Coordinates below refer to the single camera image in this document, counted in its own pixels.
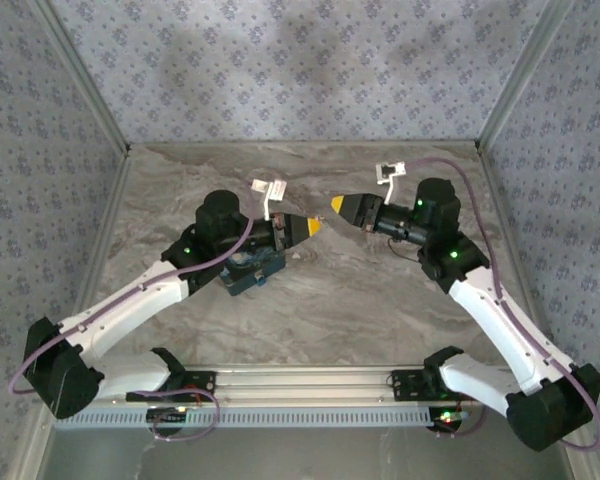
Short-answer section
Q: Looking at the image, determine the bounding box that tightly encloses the starry night painted tin box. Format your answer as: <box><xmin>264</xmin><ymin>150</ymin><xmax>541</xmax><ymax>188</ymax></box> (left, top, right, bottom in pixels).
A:
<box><xmin>219</xmin><ymin>248</ymin><xmax>287</xmax><ymax>297</ymax></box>

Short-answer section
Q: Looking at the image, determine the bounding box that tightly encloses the black controller board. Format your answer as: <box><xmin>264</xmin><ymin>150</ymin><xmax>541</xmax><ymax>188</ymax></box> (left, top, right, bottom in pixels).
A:
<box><xmin>146</xmin><ymin>406</ymin><xmax>190</xmax><ymax>425</ymax></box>

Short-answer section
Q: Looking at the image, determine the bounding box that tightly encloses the controller board with lit leds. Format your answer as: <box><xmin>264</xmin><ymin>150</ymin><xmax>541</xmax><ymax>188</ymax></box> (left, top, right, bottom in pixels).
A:
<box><xmin>428</xmin><ymin>407</ymin><xmax>470</xmax><ymax>432</ymax></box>

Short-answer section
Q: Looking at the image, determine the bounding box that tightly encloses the grey metal panel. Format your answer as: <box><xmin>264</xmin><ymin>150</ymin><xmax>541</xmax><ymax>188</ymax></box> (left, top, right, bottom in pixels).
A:
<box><xmin>39</xmin><ymin>404</ymin><xmax>576</xmax><ymax>480</ymax></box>

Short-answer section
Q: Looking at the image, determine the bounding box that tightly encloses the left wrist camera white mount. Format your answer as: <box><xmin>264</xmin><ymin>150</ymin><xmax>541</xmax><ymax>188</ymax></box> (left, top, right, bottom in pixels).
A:
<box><xmin>249</xmin><ymin>178</ymin><xmax>287</xmax><ymax>222</ymax></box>

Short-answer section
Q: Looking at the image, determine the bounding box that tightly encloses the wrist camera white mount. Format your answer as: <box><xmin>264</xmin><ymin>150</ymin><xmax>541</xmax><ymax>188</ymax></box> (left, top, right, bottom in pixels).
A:
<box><xmin>249</xmin><ymin>178</ymin><xmax>287</xmax><ymax>222</ymax></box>
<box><xmin>373</xmin><ymin>160</ymin><xmax>409</xmax><ymax>206</ymax></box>

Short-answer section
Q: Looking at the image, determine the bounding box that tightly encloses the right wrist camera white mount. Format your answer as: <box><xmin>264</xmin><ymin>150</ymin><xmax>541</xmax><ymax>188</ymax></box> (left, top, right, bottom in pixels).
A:
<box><xmin>373</xmin><ymin>160</ymin><xmax>409</xmax><ymax>206</ymax></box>

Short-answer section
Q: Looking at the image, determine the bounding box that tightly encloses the aluminium table side rail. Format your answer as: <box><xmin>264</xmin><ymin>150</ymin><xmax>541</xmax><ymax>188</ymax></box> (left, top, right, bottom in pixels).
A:
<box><xmin>477</xmin><ymin>144</ymin><xmax>551</xmax><ymax>365</ymax></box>
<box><xmin>57</xmin><ymin>149</ymin><xmax>132</xmax><ymax>369</ymax></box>

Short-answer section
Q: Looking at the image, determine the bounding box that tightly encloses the aluminium mounting rail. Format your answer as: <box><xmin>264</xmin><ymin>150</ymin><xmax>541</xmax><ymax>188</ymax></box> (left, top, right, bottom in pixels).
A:
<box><xmin>33</xmin><ymin>364</ymin><xmax>580</xmax><ymax>405</ymax></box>

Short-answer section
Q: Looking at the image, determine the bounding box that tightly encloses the aluminium frame post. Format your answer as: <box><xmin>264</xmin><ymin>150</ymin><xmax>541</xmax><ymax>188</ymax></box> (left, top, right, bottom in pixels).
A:
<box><xmin>567</xmin><ymin>447</ymin><xmax>600</xmax><ymax>480</ymax></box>
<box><xmin>477</xmin><ymin>0</ymin><xmax>577</xmax><ymax>151</ymax></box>
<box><xmin>7</xmin><ymin>414</ymin><xmax>56</xmax><ymax>480</ymax></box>
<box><xmin>32</xmin><ymin>0</ymin><xmax>132</xmax><ymax>154</ymax></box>

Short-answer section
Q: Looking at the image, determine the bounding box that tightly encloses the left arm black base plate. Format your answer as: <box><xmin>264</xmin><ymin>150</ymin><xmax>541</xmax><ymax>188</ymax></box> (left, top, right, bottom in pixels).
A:
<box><xmin>125</xmin><ymin>370</ymin><xmax>217</xmax><ymax>404</ymax></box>

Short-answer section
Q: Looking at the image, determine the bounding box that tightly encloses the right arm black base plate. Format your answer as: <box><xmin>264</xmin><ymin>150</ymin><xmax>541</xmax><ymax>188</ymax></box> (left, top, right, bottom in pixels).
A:
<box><xmin>390</xmin><ymin>369</ymin><xmax>446</xmax><ymax>403</ymax></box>

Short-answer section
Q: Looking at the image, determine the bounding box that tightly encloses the grey slotted cable duct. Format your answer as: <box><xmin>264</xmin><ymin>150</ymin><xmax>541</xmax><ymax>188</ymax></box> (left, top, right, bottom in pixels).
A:
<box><xmin>53</xmin><ymin>406</ymin><xmax>431</xmax><ymax>430</ymax></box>

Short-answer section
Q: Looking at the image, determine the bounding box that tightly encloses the aluminium lower frame post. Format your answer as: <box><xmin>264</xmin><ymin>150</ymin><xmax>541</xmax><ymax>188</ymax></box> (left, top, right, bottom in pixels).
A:
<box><xmin>567</xmin><ymin>447</ymin><xmax>600</xmax><ymax>480</ymax></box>
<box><xmin>7</xmin><ymin>414</ymin><xmax>56</xmax><ymax>480</ymax></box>

